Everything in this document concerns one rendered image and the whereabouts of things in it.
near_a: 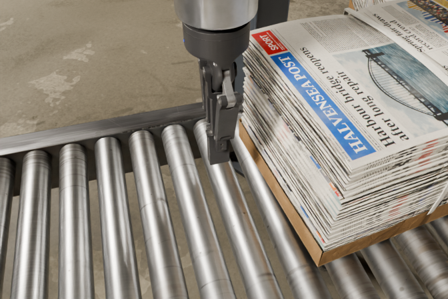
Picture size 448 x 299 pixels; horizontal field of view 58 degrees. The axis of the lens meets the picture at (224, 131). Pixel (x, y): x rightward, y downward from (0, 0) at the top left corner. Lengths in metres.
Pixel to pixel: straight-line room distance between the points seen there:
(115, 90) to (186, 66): 0.42
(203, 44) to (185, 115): 0.40
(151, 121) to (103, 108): 1.32
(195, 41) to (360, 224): 0.33
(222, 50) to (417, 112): 0.25
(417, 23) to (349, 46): 0.13
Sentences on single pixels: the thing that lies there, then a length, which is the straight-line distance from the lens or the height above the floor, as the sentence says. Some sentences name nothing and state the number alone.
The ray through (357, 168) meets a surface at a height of 1.02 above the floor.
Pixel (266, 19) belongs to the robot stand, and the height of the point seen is 0.69.
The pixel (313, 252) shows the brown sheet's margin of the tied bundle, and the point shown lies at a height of 0.82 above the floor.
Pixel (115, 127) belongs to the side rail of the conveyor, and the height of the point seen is 0.80.
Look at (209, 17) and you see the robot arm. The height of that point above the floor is 1.15.
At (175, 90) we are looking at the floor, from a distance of 2.17.
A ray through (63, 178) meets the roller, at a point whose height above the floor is 0.80.
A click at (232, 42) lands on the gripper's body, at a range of 0.44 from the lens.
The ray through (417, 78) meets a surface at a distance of 0.60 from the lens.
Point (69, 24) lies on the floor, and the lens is 2.89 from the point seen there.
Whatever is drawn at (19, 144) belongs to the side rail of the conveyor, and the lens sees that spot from 0.86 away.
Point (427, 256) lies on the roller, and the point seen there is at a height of 0.80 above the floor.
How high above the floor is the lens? 1.35
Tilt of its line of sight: 45 degrees down
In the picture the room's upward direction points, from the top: straight up
